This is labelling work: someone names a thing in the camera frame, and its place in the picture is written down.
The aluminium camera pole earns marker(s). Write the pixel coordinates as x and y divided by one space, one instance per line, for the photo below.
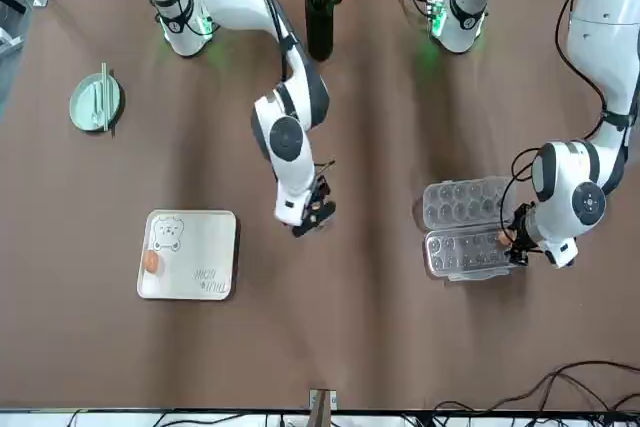
322 407

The pale green fork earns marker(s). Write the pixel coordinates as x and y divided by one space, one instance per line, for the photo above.
94 104

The wooden chopstick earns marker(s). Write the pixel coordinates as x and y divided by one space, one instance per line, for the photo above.
103 97

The cream-white bear print tray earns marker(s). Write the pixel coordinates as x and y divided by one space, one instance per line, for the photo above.
200 247

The black cylindrical vase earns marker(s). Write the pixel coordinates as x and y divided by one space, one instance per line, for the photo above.
320 32

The pale green round plate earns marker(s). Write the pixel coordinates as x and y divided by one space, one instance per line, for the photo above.
82 107

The clear plastic egg carton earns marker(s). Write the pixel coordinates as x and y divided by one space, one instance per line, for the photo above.
465 202

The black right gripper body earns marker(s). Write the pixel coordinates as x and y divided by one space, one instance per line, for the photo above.
320 212

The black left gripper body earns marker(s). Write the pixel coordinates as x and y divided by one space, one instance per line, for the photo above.
521 242

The brown egg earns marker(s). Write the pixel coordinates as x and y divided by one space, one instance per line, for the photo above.
502 239
151 262

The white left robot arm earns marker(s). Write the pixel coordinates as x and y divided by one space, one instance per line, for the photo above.
600 47

